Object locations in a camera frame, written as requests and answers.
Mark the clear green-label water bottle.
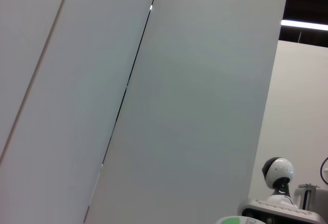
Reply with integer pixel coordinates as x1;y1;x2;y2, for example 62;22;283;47
214;215;262;224

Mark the white humanoid robot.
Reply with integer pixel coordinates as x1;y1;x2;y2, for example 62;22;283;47
261;156;299;208

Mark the ceiling light strip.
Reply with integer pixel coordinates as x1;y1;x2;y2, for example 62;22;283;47
281;19;328;32

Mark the purple cable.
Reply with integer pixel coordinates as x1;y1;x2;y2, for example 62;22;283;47
319;156;328;185

